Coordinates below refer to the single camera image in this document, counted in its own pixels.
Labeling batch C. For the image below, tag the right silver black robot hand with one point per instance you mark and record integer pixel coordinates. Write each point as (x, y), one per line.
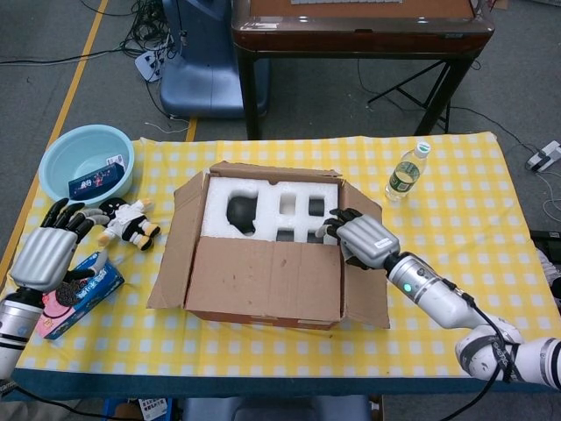
(368, 241)

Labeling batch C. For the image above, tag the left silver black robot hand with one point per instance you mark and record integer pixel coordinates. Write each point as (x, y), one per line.
(41, 259)

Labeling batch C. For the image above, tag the red brown cardboard box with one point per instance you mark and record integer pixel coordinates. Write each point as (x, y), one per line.
(263, 280)

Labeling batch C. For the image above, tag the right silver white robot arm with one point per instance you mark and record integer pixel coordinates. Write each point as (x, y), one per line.
(434, 298)

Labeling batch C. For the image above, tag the blue cookie package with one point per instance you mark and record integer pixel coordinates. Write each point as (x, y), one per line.
(98, 285)

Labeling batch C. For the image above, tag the small black block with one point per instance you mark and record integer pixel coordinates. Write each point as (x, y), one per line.
(316, 206)

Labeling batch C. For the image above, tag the clear green-label water bottle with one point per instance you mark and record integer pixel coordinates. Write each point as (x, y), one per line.
(405, 177)

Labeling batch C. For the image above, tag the dark blue small carton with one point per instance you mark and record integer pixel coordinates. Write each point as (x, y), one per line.
(94, 180)

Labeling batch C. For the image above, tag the black white plush doll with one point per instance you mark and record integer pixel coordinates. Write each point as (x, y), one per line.
(131, 219)

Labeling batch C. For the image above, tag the white foam packing insert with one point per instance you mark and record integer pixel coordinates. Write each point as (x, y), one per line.
(265, 219)

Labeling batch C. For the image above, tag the light blue plastic basin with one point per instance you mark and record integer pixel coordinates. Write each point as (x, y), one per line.
(74, 153)

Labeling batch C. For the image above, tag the yellow white checkered tablecloth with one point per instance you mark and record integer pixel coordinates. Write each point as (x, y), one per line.
(307, 351)

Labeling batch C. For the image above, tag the black rounded helmet-shaped part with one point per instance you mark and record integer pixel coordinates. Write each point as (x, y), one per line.
(241, 210)

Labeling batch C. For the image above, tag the black flat case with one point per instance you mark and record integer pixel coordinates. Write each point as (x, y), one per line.
(548, 237)

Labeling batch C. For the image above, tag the white printed paper sheet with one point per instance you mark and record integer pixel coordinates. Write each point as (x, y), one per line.
(153, 410)

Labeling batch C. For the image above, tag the white black floor socket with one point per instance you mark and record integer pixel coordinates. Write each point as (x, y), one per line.
(543, 158)

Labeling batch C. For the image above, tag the brown wooden mahjong table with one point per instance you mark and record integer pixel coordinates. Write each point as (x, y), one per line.
(350, 39)

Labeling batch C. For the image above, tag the white power strip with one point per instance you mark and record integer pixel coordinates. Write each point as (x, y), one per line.
(146, 66)

